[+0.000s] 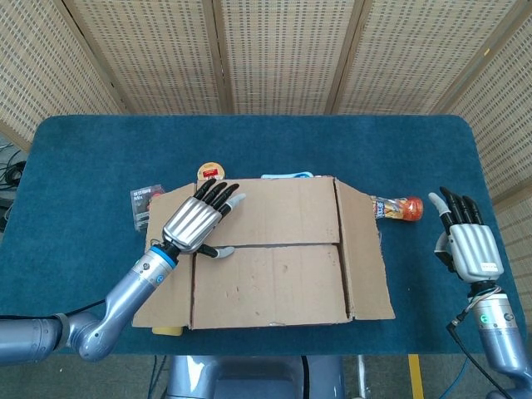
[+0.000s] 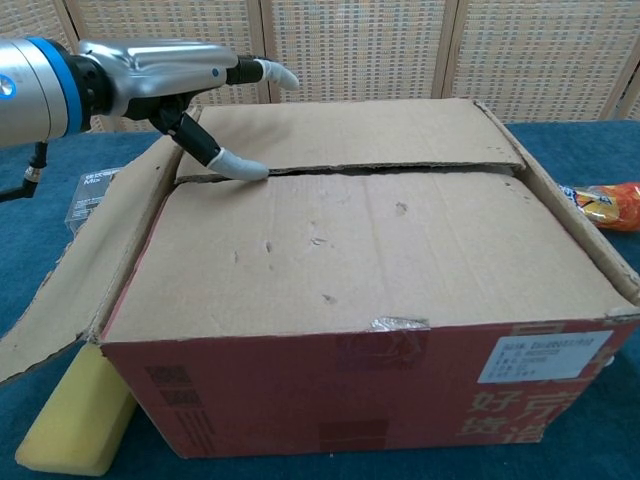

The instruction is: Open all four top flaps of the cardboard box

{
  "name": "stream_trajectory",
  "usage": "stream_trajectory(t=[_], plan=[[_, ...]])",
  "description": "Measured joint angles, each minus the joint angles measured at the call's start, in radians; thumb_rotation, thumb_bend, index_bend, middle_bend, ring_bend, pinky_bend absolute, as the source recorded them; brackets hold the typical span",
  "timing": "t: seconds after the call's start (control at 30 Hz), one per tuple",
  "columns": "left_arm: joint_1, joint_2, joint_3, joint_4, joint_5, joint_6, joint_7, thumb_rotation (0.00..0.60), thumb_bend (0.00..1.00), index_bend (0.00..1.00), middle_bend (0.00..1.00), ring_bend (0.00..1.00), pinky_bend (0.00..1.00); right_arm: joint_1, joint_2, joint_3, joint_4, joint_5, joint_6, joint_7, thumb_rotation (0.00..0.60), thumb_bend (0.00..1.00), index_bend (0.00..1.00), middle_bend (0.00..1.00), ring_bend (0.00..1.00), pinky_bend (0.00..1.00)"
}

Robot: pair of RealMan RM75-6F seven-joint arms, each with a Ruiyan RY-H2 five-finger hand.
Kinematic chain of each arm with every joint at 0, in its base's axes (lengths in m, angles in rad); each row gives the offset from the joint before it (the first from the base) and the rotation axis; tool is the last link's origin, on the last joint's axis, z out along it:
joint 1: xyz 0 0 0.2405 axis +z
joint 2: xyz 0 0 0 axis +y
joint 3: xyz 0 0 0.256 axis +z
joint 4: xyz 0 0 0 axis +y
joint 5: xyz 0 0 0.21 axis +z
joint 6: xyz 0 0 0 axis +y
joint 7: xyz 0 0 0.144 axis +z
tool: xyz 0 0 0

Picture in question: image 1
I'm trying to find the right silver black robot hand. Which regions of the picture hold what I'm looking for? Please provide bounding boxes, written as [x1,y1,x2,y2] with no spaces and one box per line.
[427,185,505,284]

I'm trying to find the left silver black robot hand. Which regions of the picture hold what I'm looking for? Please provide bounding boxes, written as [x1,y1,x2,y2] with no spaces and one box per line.
[160,178,247,261]

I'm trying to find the brown cardboard box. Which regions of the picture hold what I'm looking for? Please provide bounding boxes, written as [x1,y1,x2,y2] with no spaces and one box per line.
[131,174,397,332]

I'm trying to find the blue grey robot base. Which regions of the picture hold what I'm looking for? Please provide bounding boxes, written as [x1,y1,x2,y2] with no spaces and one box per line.
[165,355,346,399]

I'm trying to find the clear box with red capsules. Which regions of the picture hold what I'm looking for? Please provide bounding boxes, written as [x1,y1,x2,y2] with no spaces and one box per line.
[131,182,166,232]

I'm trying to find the round yellow tin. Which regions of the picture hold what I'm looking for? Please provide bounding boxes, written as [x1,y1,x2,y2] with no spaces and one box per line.
[196,162,229,182]

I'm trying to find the orange drink bottle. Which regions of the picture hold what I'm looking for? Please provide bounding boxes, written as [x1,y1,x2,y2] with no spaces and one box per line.
[371,195,424,224]

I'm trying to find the blue white packet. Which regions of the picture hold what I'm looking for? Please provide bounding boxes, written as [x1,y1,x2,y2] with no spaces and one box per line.
[260,170,316,180]

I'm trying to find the blue carpet table cover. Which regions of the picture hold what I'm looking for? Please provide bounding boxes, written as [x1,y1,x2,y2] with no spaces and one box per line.
[0,115,528,357]

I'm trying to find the metal table leg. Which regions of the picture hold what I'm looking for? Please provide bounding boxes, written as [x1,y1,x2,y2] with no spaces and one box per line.
[356,355,370,399]

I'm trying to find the wooden rattan folding screen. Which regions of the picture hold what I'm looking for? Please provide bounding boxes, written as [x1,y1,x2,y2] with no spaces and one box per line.
[0,0,532,300]

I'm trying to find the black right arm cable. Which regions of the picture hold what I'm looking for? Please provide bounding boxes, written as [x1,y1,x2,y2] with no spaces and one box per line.
[446,318,516,399]

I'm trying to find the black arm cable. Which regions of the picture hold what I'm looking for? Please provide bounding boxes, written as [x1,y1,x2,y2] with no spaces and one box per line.
[446,318,516,399]
[0,298,109,323]

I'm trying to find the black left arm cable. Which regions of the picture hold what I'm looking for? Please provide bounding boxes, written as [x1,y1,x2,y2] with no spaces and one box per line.
[0,298,109,323]

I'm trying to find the blue floor cable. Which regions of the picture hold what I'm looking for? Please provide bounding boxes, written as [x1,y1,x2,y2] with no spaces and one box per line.
[151,356,168,399]

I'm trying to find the black floor cable bundle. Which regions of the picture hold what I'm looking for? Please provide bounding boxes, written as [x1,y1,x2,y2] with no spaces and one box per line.
[0,140,27,192]

